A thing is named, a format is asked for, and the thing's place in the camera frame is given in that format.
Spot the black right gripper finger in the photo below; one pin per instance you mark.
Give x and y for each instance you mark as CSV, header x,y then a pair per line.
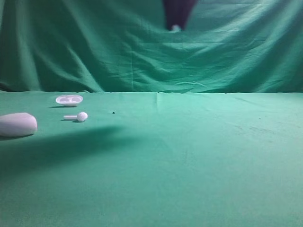
x,y
186,7

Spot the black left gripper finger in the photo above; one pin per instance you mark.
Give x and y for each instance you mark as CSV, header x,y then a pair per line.
x,y
171,14

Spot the white bluetooth earbud near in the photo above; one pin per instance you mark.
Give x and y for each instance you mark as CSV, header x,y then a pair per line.
x,y
80,117

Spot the white earbud case base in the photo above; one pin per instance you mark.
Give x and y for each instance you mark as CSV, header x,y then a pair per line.
x,y
17,125

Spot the green backdrop cloth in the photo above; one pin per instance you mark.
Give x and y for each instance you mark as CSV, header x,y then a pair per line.
x,y
228,46

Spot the green table cloth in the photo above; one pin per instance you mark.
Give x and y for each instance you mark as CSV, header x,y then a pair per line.
x,y
155,160

